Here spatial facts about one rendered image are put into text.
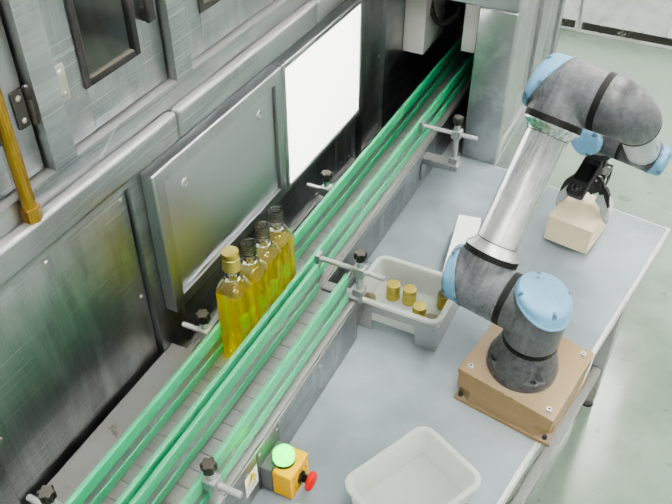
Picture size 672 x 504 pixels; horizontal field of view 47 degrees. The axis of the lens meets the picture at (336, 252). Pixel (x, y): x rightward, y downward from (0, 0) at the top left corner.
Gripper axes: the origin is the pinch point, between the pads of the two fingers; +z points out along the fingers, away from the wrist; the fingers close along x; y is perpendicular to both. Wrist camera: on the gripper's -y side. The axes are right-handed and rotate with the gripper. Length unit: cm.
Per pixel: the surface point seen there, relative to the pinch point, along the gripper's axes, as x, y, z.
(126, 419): 45, -121, -4
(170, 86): 54, -89, -60
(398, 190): 43.8, -22.7, -3.1
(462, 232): 23.0, -23.4, 1.5
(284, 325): 34, -86, -8
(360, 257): 27, -67, -18
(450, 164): 38.1, -3.9, -3.7
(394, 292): 26, -53, 3
